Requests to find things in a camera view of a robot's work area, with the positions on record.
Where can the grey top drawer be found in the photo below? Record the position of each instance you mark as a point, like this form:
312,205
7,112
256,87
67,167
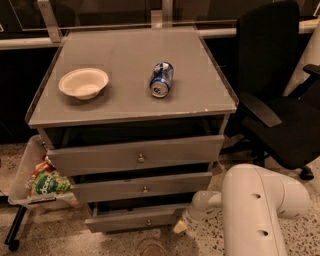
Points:
138,155

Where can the clear plastic bin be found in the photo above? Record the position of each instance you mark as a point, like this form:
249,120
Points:
19,195

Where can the yellow foam padded gripper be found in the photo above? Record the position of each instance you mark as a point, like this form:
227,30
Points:
190,217

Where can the red snack bag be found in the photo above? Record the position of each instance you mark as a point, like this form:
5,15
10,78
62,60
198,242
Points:
44,165

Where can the crushed blue soda can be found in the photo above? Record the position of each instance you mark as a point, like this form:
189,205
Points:
161,79

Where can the black office chair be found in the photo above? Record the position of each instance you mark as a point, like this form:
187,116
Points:
285,128

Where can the grey middle drawer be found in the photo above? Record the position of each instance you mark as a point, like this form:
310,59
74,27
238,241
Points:
141,187

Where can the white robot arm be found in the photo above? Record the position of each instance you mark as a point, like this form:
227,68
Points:
253,199

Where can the metal rail frame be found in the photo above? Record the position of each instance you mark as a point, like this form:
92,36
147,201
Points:
26,24

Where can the black wheeled stand leg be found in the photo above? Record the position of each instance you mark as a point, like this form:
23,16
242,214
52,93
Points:
11,241

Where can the grey drawer cabinet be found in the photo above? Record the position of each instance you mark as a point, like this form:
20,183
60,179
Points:
125,111

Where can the grey bottom drawer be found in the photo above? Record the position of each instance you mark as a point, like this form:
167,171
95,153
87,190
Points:
139,213

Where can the grey drawer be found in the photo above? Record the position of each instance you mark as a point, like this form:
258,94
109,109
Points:
138,155
139,213
141,187

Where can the white paper bowl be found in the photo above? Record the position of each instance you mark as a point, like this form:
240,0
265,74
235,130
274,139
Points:
84,83

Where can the green snack bag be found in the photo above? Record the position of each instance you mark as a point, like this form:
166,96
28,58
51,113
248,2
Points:
48,183

